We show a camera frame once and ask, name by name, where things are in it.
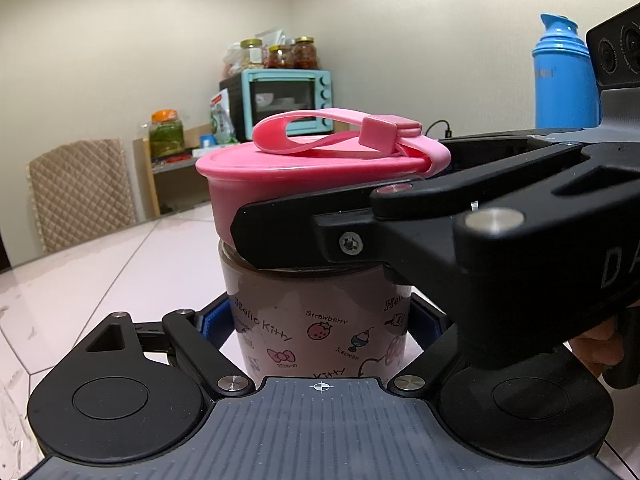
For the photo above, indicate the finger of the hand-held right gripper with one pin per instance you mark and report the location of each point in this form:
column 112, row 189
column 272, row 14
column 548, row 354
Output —
column 500, row 147
column 300, row 237

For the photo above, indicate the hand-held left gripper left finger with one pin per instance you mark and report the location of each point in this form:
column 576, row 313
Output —
column 214, row 321

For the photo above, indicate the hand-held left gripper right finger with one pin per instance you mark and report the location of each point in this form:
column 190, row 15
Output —
column 425, row 330

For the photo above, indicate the glass bottle with cartoon print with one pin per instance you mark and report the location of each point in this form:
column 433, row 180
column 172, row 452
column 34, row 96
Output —
column 320, row 305

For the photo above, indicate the person's right hand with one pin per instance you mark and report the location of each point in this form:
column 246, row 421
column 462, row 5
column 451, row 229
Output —
column 597, row 352

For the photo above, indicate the blue thermos flask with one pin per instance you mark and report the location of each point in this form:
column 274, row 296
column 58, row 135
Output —
column 562, row 80

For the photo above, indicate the small blue box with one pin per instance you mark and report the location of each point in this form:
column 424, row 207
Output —
column 206, row 140

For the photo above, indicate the wooden shelf unit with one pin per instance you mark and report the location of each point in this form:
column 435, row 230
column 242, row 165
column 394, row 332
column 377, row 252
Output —
column 175, row 185

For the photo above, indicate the teal toaster oven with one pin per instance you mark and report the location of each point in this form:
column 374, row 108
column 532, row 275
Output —
column 280, row 102

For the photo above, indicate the green and white snack packet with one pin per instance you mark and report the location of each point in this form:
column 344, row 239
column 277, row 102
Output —
column 221, row 120

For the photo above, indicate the green jar with orange lid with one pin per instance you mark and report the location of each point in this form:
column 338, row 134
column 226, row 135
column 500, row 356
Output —
column 166, row 135

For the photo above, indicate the small jar with red contents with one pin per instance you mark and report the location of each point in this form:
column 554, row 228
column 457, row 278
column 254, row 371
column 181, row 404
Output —
column 280, row 57

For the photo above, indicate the chair with quilted beige cover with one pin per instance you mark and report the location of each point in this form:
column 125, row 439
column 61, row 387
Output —
column 82, row 195

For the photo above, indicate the tall jar with red contents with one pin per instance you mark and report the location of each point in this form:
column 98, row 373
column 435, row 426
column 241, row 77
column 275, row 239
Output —
column 304, row 54

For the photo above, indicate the glass jar with pale contents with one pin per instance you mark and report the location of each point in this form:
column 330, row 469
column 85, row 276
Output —
column 252, row 55

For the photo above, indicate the white plastic bag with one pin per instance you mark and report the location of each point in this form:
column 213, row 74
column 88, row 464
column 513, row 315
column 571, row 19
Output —
column 232, row 60

